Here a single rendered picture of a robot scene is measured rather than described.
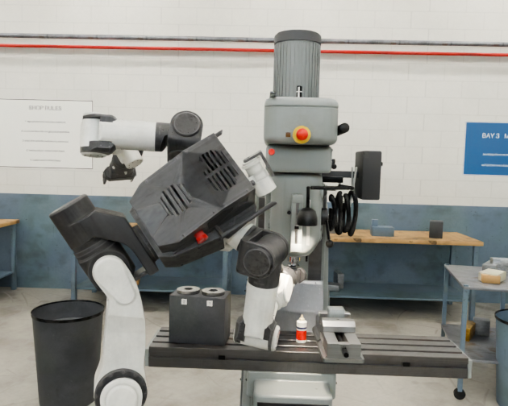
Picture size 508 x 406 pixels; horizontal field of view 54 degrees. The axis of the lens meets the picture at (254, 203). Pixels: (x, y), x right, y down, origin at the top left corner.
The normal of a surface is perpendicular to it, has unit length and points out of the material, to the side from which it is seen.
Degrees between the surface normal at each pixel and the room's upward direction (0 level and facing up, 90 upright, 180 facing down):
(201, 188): 74
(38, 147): 90
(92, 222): 90
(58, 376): 94
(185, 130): 63
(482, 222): 90
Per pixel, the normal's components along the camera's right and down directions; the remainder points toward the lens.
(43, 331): -0.36, 0.13
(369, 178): -0.03, 0.08
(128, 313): 0.29, 0.08
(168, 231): -0.20, -0.20
